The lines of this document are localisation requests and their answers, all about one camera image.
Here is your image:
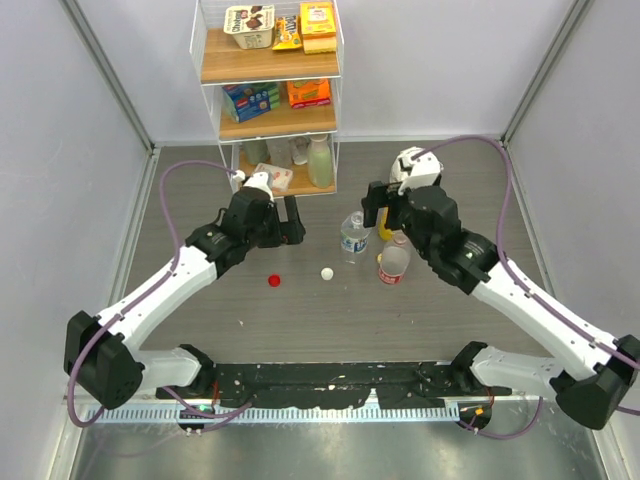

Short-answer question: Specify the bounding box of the pale green bottle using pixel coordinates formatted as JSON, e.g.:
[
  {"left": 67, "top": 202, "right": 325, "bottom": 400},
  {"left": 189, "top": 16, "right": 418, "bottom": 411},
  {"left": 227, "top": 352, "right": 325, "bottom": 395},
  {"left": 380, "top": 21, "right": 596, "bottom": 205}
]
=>
[{"left": 307, "top": 134, "right": 333, "bottom": 189}]

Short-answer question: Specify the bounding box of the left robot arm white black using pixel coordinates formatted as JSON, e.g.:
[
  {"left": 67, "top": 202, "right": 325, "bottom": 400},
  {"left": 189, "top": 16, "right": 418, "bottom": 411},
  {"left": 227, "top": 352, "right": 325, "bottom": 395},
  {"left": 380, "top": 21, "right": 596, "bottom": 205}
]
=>
[{"left": 63, "top": 187, "right": 305, "bottom": 410}]

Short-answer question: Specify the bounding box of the red bottle cap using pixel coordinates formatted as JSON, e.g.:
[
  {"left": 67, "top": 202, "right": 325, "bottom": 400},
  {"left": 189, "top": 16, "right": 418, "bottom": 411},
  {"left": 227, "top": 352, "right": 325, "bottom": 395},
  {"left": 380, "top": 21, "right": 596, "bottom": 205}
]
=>
[{"left": 268, "top": 274, "right": 281, "bottom": 288}]

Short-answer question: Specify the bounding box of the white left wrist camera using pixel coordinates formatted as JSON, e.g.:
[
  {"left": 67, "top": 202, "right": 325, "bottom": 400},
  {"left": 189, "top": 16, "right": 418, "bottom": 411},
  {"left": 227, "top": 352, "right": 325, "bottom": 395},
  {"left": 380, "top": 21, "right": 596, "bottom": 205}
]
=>
[{"left": 231, "top": 170, "right": 274, "bottom": 200}]

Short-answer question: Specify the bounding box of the small white cup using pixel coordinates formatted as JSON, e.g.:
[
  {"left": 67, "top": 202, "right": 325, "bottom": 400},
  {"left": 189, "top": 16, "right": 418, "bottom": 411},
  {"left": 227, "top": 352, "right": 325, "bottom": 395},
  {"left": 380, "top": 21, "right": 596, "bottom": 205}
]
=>
[{"left": 289, "top": 136, "right": 309, "bottom": 166}]

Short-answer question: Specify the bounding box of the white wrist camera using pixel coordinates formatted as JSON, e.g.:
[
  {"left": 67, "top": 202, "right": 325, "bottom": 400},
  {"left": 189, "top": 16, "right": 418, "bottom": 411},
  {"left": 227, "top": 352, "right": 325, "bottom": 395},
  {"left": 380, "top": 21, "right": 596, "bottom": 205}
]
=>
[
  {"left": 398, "top": 152, "right": 443, "bottom": 195},
  {"left": 231, "top": 170, "right": 274, "bottom": 200}
]

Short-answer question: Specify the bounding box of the clear plastic cup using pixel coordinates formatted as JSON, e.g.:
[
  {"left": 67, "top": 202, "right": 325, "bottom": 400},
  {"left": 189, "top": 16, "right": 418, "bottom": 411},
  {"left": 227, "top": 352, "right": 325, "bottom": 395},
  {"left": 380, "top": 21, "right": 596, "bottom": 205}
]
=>
[{"left": 266, "top": 137, "right": 292, "bottom": 168}]

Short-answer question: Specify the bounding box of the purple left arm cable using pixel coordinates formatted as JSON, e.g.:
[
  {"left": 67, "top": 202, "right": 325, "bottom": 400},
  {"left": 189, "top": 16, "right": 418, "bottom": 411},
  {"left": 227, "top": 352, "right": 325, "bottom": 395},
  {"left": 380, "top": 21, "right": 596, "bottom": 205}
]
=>
[{"left": 67, "top": 159, "right": 251, "bottom": 429}]

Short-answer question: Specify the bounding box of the white wire shelf rack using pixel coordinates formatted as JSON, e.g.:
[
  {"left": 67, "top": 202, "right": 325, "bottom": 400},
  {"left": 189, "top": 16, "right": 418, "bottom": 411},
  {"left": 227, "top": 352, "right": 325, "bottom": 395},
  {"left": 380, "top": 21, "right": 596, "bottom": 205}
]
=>
[{"left": 189, "top": 1, "right": 344, "bottom": 196}]

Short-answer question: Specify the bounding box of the white yogurt tub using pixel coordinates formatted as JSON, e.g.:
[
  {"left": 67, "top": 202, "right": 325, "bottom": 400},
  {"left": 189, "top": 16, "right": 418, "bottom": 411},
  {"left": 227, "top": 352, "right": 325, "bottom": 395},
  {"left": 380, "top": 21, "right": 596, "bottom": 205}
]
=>
[{"left": 223, "top": 5, "right": 276, "bottom": 50}]

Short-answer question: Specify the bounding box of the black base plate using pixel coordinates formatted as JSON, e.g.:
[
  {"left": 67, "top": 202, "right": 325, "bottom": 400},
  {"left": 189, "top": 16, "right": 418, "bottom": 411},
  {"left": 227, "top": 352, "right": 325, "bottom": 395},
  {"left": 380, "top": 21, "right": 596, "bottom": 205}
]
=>
[{"left": 175, "top": 362, "right": 511, "bottom": 410}]

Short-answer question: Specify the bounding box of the white slotted cable duct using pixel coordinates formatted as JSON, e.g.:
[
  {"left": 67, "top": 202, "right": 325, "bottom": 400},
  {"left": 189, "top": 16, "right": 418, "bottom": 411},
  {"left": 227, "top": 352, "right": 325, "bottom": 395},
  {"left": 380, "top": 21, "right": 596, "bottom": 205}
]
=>
[{"left": 97, "top": 402, "right": 460, "bottom": 425}]

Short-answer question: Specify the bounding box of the orange cracker box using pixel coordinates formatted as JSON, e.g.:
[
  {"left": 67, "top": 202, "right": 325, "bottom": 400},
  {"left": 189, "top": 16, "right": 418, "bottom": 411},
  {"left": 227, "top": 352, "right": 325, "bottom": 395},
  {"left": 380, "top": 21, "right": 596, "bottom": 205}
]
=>
[{"left": 286, "top": 78, "right": 331, "bottom": 109}]

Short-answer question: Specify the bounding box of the white pink soap box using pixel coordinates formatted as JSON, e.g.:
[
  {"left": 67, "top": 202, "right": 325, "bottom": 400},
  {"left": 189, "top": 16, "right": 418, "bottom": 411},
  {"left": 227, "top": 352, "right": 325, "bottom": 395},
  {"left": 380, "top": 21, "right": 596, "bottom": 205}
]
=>
[{"left": 253, "top": 163, "right": 294, "bottom": 192}]

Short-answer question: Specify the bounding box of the blue white bottle cap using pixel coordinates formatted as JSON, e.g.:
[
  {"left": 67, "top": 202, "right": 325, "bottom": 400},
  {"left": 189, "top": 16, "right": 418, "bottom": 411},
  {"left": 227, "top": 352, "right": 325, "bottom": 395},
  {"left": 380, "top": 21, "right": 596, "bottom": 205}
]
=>
[{"left": 321, "top": 267, "right": 334, "bottom": 281}]

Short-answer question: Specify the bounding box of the yellow orange box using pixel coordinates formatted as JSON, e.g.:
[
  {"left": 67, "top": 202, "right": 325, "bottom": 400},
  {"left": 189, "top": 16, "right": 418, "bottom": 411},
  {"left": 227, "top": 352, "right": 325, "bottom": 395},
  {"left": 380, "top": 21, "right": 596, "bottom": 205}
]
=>
[{"left": 300, "top": 1, "right": 337, "bottom": 54}]

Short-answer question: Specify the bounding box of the frosted green jar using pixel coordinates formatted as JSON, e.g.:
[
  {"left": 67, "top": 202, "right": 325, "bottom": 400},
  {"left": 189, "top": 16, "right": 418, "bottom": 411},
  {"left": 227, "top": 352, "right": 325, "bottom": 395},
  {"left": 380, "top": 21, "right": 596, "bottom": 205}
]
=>
[{"left": 243, "top": 140, "right": 269, "bottom": 165}]

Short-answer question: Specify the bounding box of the clear bottle red label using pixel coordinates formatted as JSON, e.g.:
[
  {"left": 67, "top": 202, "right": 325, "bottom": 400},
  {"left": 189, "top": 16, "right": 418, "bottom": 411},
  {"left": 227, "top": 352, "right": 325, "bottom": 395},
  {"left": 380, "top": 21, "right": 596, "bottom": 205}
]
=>
[{"left": 378, "top": 232, "right": 412, "bottom": 285}]

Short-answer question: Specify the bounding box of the yellow snack packet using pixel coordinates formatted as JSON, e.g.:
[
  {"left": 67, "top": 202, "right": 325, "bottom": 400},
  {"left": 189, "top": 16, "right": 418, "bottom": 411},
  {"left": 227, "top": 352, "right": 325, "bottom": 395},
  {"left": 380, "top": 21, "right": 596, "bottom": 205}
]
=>
[{"left": 272, "top": 15, "right": 303, "bottom": 51}]

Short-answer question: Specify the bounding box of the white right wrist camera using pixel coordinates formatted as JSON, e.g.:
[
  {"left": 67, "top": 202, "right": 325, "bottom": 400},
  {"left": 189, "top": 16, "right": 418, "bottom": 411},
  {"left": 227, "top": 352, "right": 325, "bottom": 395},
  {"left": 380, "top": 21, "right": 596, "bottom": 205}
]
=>
[{"left": 398, "top": 152, "right": 443, "bottom": 195}]

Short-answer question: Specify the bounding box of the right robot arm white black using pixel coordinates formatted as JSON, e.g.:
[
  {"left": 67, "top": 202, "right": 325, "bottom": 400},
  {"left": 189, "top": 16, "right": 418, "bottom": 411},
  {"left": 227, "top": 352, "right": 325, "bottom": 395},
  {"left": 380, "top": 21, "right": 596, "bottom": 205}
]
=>
[{"left": 361, "top": 181, "right": 639, "bottom": 430}]

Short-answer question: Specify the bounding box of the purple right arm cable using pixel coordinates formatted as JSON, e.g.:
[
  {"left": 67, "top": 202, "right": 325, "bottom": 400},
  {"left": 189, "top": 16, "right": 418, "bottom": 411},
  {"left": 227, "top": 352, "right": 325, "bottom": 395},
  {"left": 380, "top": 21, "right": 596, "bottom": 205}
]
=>
[{"left": 412, "top": 135, "right": 640, "bottom": 441}]

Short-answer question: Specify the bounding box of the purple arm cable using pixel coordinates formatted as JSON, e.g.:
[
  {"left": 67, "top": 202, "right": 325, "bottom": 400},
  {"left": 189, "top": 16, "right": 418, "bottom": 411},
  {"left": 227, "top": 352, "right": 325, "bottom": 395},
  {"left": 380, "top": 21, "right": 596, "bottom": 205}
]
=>
[
  {"left": 412, "top": 135, "right": 640, "bottom": 441},
  {"left": 67, "top": 159, "right": 251, "bottom": 429}
]

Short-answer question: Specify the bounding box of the crumpled white paper bag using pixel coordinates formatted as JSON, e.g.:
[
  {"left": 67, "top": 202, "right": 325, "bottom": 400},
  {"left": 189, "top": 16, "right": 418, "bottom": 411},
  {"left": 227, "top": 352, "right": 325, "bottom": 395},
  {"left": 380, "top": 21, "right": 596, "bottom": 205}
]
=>
[{"left": 389, "top": 146, "right": 436, "bottom": 183}]

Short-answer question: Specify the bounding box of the clear bottle blue white label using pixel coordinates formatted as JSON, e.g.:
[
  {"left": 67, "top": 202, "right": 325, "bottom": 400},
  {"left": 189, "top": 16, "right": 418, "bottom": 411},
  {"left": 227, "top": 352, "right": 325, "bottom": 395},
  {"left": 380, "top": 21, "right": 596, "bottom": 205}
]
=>
[{"left": 340, "top": 211, "right": 370, "bottom": 264}]

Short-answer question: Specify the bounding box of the yellow honey pomelo bottle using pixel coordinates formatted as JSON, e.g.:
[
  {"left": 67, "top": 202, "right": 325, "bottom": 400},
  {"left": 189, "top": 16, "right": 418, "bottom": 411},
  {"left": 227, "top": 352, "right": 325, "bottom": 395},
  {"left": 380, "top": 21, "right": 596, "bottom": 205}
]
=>
[{"left": 377, "top": 207, "right": 394, "bottom": 242}]

